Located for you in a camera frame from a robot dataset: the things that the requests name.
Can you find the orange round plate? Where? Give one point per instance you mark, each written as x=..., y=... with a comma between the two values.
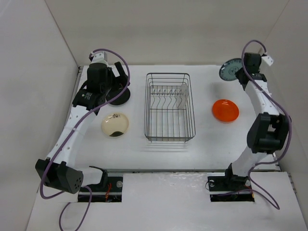
x=225, y=111

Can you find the blue patterned ceramic plate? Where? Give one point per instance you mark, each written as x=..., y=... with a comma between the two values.
x=228, y=70

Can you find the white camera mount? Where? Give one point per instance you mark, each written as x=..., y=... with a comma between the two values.
x=99, y=57
x=267, y=59

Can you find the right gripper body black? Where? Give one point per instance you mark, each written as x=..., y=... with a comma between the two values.
x=258, y=71

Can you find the black round plate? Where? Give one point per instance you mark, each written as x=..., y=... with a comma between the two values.
x=122, y=99

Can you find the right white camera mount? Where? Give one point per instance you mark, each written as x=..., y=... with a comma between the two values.
x=267, y=59

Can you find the grey wire dish rack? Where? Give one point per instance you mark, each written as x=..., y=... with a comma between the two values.
x=163, y=121

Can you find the clear glass plate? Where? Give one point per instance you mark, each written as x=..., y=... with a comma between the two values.
x=182, y=96

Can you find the cream plate with flower pattern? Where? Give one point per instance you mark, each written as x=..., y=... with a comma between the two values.
x=115, y=124

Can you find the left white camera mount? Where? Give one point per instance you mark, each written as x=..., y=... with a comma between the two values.
x=99, y=57

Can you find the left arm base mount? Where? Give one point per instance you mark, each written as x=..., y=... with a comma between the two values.
x=111, y=192

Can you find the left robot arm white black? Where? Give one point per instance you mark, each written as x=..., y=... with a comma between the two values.
x=58, y=170

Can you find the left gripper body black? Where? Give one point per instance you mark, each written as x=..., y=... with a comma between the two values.
x=111, y=80

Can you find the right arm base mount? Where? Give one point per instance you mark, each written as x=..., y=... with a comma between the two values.
x=223, y=190

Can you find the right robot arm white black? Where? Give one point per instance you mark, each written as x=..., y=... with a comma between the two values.
x=269, y=129

